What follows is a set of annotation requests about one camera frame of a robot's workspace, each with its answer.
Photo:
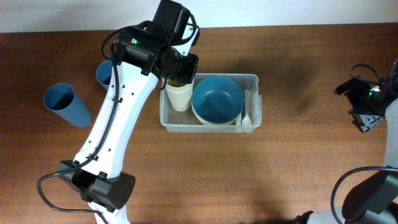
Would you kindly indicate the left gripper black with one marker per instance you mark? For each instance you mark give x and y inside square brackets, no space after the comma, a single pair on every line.
[189,72]

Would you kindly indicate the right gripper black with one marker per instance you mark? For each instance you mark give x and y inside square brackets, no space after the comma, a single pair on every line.
[363,122]

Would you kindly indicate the cream cup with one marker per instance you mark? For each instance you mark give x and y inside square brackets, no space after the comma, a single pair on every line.
[177,88]
[180,100]

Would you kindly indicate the blue bowl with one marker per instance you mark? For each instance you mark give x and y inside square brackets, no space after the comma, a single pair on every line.
[218,99]

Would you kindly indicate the blue cup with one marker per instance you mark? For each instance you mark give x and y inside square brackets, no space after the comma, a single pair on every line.
[62,99]
[103,73]

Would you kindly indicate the white plastic fork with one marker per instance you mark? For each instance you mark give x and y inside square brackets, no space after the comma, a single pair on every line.
[238,124]

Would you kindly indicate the white plastic spoon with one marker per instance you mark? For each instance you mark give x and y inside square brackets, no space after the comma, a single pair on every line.
[246,122]

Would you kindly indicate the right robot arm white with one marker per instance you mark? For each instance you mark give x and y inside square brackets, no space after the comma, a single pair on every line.
[372,200]

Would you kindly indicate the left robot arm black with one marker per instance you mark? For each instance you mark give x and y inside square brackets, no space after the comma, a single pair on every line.
[142,55]

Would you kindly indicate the clear plastic container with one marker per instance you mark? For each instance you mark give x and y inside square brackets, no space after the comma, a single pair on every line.
[186,122]

